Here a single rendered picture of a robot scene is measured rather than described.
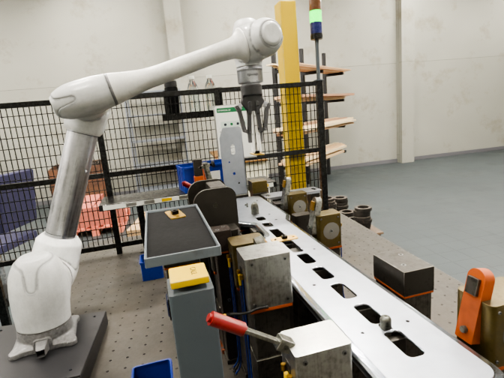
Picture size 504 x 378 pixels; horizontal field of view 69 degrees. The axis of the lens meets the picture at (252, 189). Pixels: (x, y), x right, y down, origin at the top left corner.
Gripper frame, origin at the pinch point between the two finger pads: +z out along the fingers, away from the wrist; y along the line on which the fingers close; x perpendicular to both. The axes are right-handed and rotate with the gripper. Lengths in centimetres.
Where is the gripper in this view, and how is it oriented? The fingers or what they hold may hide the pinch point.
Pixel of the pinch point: (256, 142)
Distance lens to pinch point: 134.5
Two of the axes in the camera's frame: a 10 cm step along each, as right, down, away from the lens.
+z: 0.9, 9.8, 2.0
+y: 9.7, -1.3, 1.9
